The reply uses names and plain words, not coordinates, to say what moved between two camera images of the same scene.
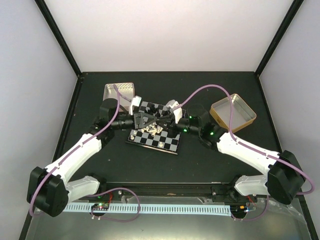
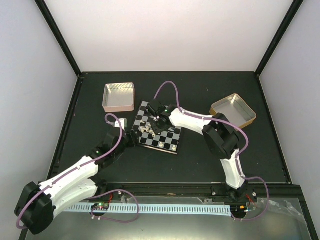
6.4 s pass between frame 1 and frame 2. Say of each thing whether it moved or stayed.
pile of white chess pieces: stayed
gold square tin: stayed
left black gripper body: moved
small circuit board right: stayed
